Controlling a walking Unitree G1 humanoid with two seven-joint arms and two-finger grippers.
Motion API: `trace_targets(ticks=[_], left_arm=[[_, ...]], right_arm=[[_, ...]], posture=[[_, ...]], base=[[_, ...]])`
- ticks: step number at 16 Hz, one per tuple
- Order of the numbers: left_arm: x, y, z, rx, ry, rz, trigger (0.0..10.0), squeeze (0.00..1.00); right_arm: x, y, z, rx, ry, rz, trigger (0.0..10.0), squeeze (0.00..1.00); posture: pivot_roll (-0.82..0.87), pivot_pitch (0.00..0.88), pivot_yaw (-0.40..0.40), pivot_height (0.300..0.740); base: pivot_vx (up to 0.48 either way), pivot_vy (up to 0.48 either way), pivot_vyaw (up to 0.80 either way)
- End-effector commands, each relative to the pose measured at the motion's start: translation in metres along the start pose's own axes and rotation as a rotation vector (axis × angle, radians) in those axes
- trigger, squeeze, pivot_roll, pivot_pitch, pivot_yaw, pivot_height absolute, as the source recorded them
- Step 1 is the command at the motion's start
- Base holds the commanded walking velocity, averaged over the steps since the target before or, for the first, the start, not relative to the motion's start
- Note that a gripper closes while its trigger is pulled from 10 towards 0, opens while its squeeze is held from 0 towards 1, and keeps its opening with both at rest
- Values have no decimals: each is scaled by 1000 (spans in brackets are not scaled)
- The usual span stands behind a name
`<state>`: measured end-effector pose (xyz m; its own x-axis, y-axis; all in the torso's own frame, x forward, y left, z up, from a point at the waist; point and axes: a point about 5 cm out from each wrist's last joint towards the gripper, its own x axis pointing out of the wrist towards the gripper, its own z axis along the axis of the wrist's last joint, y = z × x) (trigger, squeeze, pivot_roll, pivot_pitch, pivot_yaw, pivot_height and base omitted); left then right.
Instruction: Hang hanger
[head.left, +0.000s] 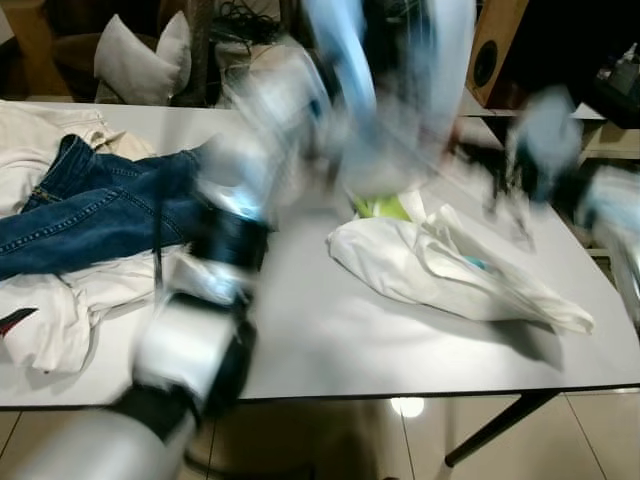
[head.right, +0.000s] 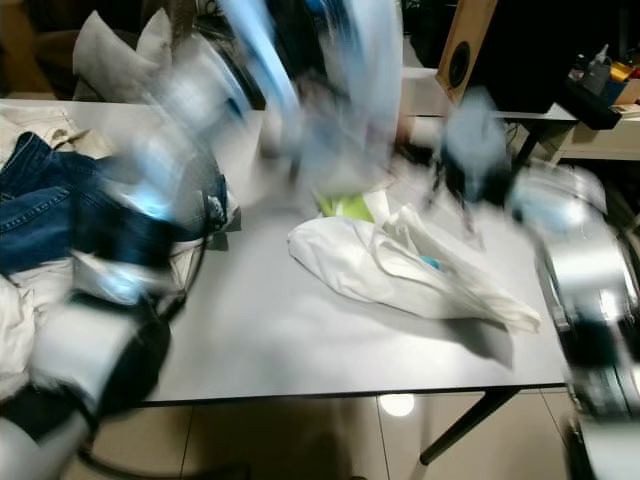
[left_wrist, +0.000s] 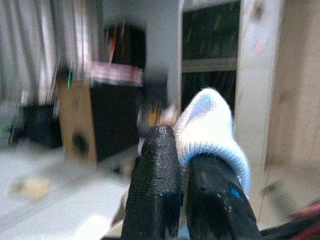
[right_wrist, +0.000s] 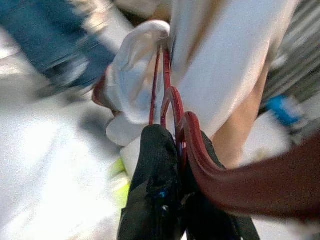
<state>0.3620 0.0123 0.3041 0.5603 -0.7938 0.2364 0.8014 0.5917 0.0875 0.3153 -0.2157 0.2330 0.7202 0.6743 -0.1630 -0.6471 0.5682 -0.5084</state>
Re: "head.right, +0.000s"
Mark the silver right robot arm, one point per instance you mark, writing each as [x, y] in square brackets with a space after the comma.
[575, 270]

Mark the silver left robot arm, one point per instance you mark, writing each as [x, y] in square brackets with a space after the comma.
[90, 360]

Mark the lime green hanger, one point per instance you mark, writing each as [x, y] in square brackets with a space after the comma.
[345, 207]

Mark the white t-shirt with blue spot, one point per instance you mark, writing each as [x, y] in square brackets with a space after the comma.
[380, 265]

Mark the beige side table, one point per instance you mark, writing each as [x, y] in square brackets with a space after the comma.
[600, 142]

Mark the wooden loudspeaker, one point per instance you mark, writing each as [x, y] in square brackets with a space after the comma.
[465, 50]

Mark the black storage box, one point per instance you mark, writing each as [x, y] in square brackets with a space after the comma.
[590, 105]

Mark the blue denim jeans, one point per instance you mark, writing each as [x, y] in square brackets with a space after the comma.
[40, 215]

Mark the cream jacket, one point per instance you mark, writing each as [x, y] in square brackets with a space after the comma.
[40, 125]

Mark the black television screen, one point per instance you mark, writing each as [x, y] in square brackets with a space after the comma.
[540, 35]

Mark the small grey bottle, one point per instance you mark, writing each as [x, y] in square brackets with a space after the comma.
[600, 70]

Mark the crumpled white garment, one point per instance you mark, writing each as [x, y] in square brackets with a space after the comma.
[20, 320]

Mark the dark brown armchair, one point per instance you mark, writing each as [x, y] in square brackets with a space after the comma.
[55, 65]

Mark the grey pillow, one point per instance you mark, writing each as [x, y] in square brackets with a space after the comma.
[158, 40]
[105, 60]

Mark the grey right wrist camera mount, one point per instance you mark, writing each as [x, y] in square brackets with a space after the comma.
[475, 135]

